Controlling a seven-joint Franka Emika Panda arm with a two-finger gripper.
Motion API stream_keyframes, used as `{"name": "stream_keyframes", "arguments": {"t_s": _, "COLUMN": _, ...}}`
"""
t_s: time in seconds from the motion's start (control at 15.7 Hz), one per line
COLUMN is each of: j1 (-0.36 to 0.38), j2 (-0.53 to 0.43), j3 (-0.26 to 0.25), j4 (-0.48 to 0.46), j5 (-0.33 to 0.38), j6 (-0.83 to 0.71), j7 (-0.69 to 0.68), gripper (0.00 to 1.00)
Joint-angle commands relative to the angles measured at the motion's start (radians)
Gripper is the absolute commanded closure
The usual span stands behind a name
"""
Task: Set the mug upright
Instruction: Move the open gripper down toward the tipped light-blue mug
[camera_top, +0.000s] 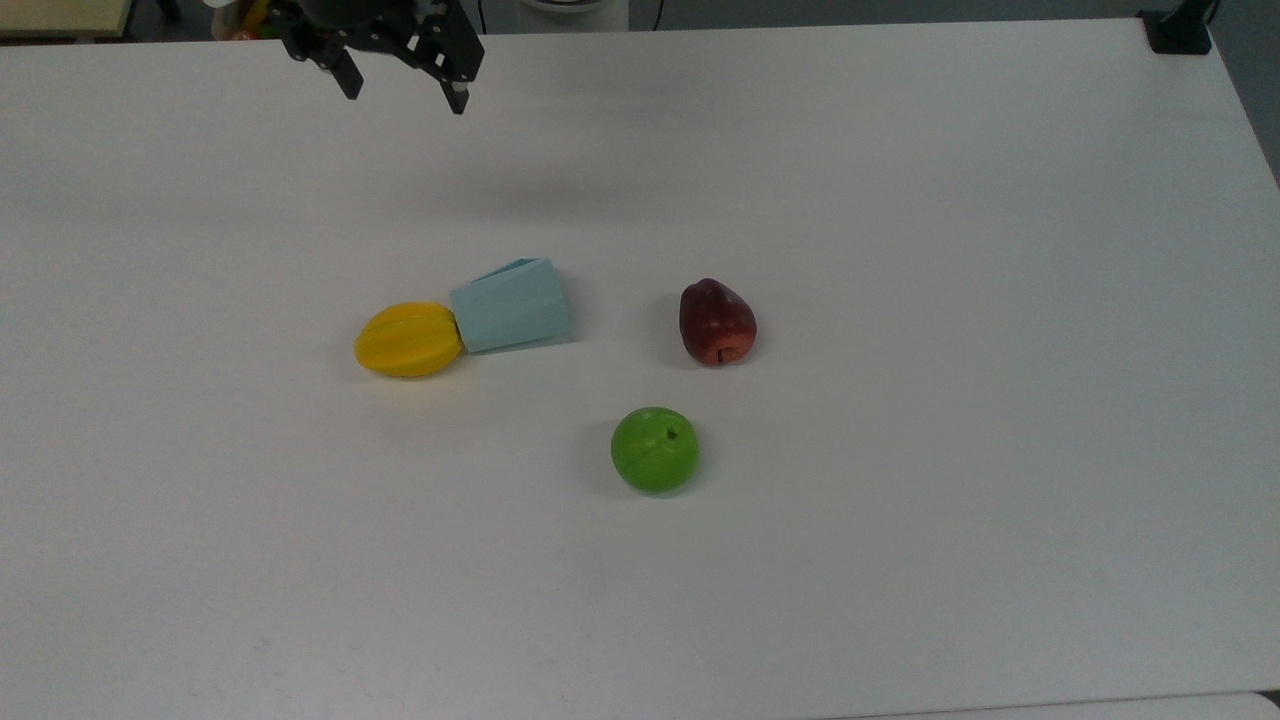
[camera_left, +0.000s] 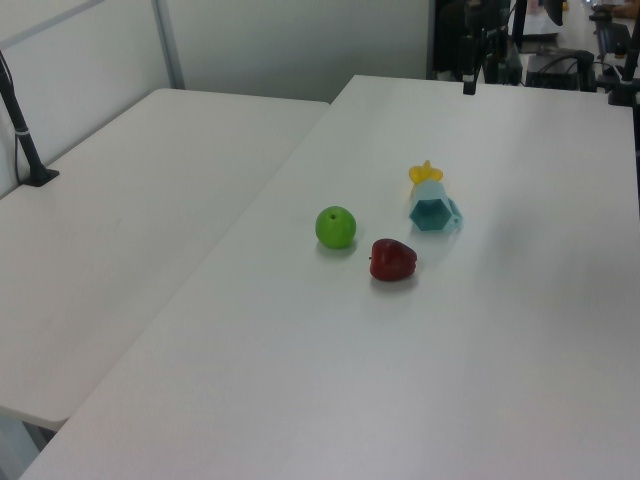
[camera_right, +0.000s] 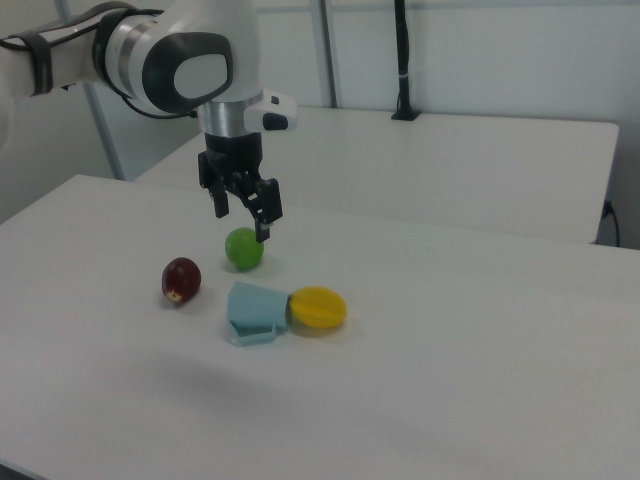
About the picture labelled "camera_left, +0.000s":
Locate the thin black cable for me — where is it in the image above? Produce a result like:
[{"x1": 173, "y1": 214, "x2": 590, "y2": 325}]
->
[{"x1": 0, "y1": 52, "x2": 24, "y2": 186}]

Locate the teal hexagonal mug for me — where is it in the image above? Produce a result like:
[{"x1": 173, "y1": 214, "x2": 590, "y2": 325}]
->
[{"x1": 408, "y1": 180, "x2": 464, "y2": 235}]

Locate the yellow toy banana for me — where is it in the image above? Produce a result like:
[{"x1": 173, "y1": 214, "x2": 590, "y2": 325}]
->
[{"x1": 408, "y1": 158, "x2": 445, "y2": 187}]

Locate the black equipment frame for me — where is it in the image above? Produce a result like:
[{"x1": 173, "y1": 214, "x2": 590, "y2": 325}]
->
[{"x1": 431, "y1": 0, "x2": 519, "y2": 84}]

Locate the red toy bell pepper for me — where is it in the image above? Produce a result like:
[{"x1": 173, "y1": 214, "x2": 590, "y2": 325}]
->
[{"x1": 368, "y1": 238, "x2": 419, "y2": 283}]

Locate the green toy apple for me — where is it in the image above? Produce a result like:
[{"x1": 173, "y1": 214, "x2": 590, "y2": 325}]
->
[{"x1": 314, "y1": 205, "x2": 358, "y2": 250}]

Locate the black monitor pole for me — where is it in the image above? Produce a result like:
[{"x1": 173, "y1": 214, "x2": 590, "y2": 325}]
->
[{"x1": 509, "y1": 0, "x2": 530, "y2": 51}]

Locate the black camera pole with base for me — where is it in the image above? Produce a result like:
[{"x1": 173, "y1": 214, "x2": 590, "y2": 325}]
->
[{"x1": 0, "y1": 49, "x2": 61, "y2": 188}]

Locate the black electronics box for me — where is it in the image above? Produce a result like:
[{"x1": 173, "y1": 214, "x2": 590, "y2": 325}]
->
[{"x1": 524, "y1": 49, "x2": 599, "y2": 93}]

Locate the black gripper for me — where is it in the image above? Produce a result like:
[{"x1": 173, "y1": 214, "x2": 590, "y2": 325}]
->
[{"x1": 461, "y1": 22, "x2": 496, "y2": 96}]

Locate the black clamp stand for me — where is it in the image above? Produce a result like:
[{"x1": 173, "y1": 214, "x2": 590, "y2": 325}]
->
[{"x1": 606, "y1": 47, "x2": 640, "y2": 107}]

